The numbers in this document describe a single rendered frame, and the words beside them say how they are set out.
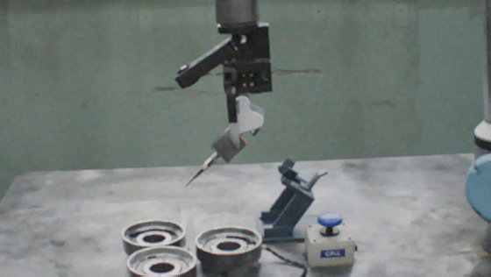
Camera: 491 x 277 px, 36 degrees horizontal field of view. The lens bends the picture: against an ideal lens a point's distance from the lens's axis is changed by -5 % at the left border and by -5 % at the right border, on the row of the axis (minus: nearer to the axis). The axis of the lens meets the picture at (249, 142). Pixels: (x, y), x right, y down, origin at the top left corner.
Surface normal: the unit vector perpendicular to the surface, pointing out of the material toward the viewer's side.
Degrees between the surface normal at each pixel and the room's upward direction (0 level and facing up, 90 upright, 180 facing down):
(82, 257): 0
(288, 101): 90
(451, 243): 0
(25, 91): 90
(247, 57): 87
